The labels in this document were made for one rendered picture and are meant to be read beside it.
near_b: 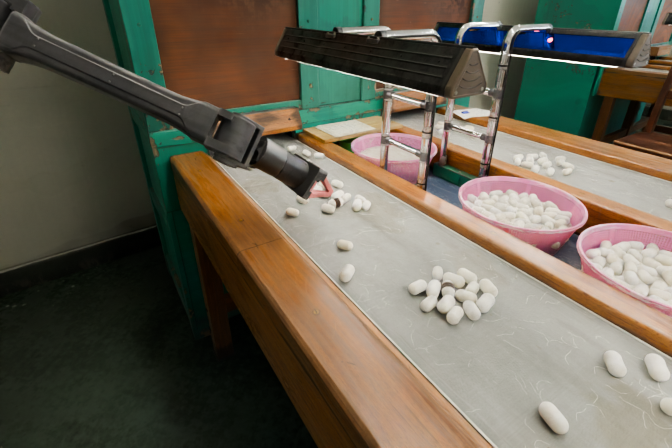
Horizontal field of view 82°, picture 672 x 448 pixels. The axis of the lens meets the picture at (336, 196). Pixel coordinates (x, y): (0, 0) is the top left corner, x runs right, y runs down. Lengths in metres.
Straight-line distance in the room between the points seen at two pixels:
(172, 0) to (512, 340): 1.09
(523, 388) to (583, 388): 0.07
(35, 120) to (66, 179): 0.28
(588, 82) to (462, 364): 2.96
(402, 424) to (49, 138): 1.82
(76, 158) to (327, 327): 1.67
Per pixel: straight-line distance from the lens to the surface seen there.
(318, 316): 0.58
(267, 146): 0.68
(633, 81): 3.33
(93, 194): 2.12
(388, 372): 0.52
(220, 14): 1.24
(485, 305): 0.65
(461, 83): 0.62
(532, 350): 0.63
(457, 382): 0.56
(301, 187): 0.73
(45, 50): 0.73
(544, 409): 0.55
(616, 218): 1.03
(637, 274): 0.88
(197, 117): 0.66
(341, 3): 1.41
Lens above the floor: 1.17
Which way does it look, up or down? 27 degrees down
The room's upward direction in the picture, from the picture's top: straight up
